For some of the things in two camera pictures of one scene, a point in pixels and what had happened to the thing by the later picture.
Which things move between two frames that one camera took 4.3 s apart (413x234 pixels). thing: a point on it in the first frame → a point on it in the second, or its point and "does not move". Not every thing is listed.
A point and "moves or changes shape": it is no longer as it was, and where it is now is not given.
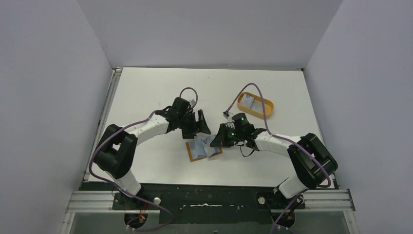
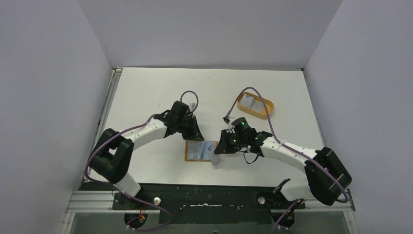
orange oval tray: (252, 104) does not move
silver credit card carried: (206, 142) moves or changes shape
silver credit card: (247, 102) does not move
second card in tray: (257, 106) does not move
